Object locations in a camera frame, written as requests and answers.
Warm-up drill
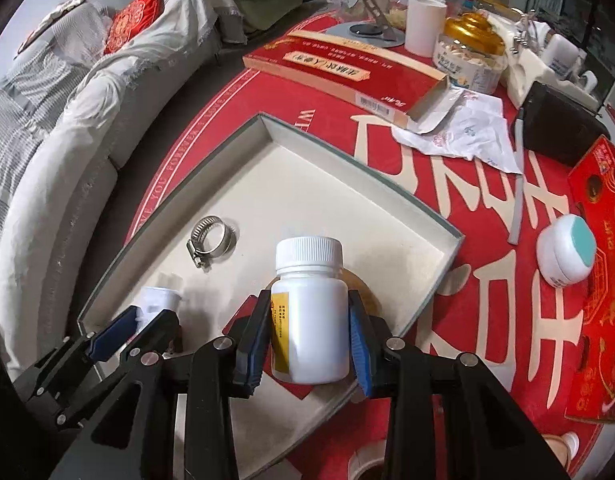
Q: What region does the white jar with teal lid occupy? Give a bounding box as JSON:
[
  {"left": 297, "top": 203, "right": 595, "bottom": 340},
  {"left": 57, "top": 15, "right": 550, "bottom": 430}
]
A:
[{"left": 536, "top": 213, "right": 598, "bottom": 289}]

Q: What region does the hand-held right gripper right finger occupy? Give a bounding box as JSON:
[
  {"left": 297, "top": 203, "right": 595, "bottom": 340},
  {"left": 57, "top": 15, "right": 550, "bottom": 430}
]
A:
[{"left": 347, "top": 289, "right": 571, "bottom": 480}]

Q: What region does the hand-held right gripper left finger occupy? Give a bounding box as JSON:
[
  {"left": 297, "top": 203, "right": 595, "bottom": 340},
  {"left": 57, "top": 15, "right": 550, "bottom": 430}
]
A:
[{"left": 52, "top": 287, "right": 274, "bottom": 480}]

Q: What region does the white holder block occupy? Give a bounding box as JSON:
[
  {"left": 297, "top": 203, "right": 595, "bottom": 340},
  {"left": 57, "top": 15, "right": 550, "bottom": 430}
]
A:
[{"left": 487, "top": 10, "right": 553, "bottom": 103}]

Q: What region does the red patterned pillow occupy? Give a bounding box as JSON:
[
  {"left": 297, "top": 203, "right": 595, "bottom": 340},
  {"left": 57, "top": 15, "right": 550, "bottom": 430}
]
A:
[{"left": 104, "top": 0, "right": 163, "bottom": 56}]

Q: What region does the white curved sofa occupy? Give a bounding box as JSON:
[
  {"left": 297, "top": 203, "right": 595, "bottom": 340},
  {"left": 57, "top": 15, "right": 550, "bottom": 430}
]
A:
[{"left": 0, "top": 0, "right": 248, "bottom": 376}]

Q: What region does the long red gift box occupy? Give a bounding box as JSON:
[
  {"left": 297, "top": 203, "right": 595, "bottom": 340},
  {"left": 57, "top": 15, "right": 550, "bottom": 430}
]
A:
[{"left": 242, "top": 29, "right": 449, "bottom": 128}]

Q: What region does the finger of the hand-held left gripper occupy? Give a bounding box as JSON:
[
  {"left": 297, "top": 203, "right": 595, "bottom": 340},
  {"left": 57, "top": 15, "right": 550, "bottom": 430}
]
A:
[
  {"left": 84, "top": 306, "right": 140, "bottom": 363},
  {"left": 120, "top": 310, "right": 183, "bottom": 361}
]

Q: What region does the cork ring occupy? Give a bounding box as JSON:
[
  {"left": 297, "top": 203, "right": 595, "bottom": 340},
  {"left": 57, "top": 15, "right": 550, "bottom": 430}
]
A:
[{"left": 340, "top": 270, "right": 383, "bottom": 321}]

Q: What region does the metal hose clamp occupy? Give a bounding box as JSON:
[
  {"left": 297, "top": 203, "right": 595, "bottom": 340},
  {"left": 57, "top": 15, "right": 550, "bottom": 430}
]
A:
[{"left": 186, "top": 215, "right": 237, "bottom": 270}]

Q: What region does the small white bottle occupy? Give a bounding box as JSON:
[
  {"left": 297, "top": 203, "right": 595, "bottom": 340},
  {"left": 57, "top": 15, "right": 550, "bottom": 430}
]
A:
[{"left": 542, "top": 34, "right": 585, "bottom": 83}]

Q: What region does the white paper roll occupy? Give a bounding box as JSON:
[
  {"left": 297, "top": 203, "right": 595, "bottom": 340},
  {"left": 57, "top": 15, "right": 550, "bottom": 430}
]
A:
[{"left": 405, "top": 0, "right": 449, "bottom": 58}]

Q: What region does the white pill bottle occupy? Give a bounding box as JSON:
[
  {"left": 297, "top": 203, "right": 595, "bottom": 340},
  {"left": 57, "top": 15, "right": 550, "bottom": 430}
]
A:
[{"left": 270, "top": 236, "right": 351, "bottom": 386}]

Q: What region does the red cardboard packaging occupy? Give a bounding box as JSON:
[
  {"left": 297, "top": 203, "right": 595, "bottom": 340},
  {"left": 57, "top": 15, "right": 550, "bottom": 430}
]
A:
[{"left": 565, "top": 135, "right": 615, "bottom": 426}]

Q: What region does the grey shallow cardboard box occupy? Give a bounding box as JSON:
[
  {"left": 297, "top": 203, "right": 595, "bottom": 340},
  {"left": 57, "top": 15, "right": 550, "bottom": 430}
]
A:
[{"left": 77, "top": 112, "right": 463, "bottom": 480}]

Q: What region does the clear jar with gold lid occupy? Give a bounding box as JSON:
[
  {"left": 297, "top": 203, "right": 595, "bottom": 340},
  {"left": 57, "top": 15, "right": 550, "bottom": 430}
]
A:
[{"left": 432, "top": 11, "right": 508, "bottom": 95}]

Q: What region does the grey phone stand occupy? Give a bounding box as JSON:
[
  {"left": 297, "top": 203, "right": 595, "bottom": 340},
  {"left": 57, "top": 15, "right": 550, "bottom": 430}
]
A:
[{"left": 330, "top": 0, "right": 407, "bottom": 48}]

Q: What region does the grey plastic strip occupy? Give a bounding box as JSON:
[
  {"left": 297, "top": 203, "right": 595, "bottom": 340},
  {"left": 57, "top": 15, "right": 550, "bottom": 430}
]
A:
[{"left": 507, "top": 105, "right": 525, "bottom": 246}]

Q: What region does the crumpled white paper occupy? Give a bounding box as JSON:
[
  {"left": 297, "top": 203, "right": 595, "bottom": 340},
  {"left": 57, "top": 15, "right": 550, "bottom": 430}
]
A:
[{"left": 391, "top": 86, "right": 524, "bottom": 176}]

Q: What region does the grey striped blanket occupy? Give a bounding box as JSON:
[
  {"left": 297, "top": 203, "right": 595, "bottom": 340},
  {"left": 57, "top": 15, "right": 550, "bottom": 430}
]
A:
[{"left": 0, "top": 0, "right": 113, "bottom": 241}]

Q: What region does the white charger plug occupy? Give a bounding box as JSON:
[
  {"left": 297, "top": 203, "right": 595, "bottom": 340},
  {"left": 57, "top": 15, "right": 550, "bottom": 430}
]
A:
[{"left": 140, "top": 272, "right": 184, "bottom": 326}]

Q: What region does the dark brown box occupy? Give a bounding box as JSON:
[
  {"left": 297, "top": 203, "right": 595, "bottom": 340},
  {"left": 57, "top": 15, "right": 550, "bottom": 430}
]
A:
[{"left": 512, "top": 80, "right": 613, "bottom": 167}]

